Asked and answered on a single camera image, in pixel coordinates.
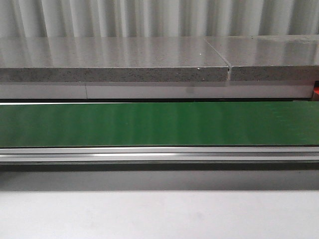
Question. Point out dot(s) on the aluminium conveyor frame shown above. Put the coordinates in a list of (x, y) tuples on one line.
[(158, 155)]

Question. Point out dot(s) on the white pleated curtain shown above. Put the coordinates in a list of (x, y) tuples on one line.
[(146, 18)]

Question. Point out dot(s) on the red plastic tray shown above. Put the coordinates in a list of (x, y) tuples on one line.
[(315, 96)]

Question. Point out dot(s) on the grey stone slab left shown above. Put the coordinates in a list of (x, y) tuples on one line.
[(109, 60)]

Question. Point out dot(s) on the grey stone slab right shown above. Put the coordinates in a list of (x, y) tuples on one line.
[(269, 58)]

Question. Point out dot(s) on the green conveyor belt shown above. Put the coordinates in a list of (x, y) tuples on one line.
[(160, 124)]

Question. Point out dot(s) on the grey stone slab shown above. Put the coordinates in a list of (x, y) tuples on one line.
[(109, 60), (269, 58)]

